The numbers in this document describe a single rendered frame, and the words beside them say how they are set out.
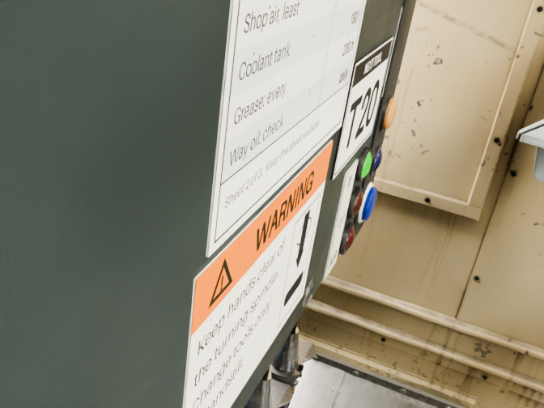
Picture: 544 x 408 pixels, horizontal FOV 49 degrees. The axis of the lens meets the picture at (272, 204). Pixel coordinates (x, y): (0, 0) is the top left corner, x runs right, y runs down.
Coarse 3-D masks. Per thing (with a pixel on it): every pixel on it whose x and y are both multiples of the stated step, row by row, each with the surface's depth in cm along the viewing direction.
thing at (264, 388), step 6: (270, 372) 83; (264, 378) 82; (270, 378) 82; (258, 384) 81; (264, 384) 81; (270, 384) 82; (258, 390) 82; (264, 390) 82; (270, 390) 83; (252, 396) 82; (258, 396) 82; (264, 396) 82; (270, 396) 83; (252, 402) 83; (258, 402) 82; (264, 402) 83; (270, 402) 84
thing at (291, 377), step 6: (300, 360) 96; (270, 366) 94; (300, 366) 95; (276, 372) 92; (282, 372) 93; (288, 372) 93; (294, 372) 93; (300, 372) 96; (276, 378) 92; (282, 378) 92; (288, 378) 92; (294, 378) 93; (294, 384) 93
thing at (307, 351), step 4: (300, 340) 101; (304, 340) 101; (300, 344) 100; (304, 344) 100; (308, 344) 101; (312, 344) 101; (300, 348) 99; (304, 348) 100; (308, 348) 100; (312, 348) 100; (300, 352) 99; (304, 352) 99; (308, 352) 99; (312, 352) 99; (300, 356) 98; (304, 356) 98; (308, 356) 98; (312, 356) 98; (304, 360) 97
